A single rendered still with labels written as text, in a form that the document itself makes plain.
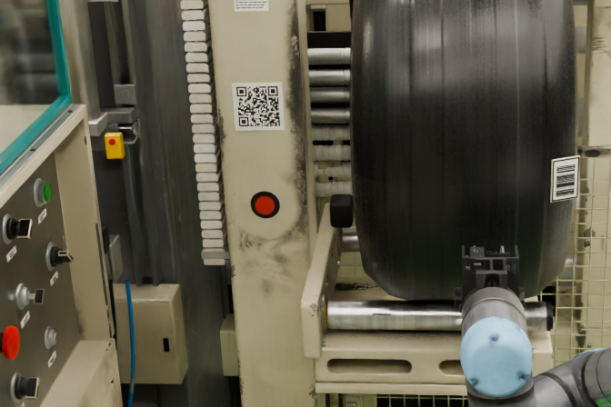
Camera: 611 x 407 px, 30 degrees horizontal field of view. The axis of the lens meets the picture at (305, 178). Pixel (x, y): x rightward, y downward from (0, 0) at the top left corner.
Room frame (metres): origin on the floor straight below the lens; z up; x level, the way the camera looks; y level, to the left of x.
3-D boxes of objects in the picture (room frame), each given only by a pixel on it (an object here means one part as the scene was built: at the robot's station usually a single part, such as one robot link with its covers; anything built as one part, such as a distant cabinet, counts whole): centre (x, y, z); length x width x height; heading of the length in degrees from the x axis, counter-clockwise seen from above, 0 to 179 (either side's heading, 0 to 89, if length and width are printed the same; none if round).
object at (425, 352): (1.54, -0.18, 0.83); 0.36 x 0.09 x 0.06; 82
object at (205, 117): (1.67, 0.14, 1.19); 0.05 x 0.04 x 0.48; 172
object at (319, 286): (1.70, -0.02, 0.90); 0.40 x 0.03 x 0.10; 172
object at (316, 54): (2.08, -0.03, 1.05); 0.20 x 0.15 x 0.30; 82
